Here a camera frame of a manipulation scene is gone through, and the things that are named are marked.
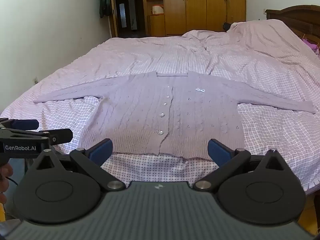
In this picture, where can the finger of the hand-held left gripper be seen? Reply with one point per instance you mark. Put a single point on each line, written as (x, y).
(25, 124)
(58, 135)

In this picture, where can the person's left hand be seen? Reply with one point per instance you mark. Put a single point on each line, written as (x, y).
(5, 172)

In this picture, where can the dark wooden headboard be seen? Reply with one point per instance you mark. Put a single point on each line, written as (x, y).
(300, 17)

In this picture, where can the small black object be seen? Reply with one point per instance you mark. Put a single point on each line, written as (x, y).
(226, 26)

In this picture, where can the white container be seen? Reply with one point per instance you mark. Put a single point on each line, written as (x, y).
(158, 9)

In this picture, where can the pink cloth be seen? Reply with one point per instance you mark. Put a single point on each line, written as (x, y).
(312, 45)

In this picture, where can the bed with checked sheet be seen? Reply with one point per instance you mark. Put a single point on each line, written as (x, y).
(140, 52)

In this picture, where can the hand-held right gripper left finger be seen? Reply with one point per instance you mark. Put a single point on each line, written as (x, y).
(101, 152)

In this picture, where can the wooden wardrobe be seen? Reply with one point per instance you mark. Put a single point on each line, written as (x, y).
(192, 5)

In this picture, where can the lilac knitted cardigan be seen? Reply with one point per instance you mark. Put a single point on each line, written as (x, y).
(155, 112)

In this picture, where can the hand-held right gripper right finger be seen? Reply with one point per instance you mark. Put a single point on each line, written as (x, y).
(218, 152)

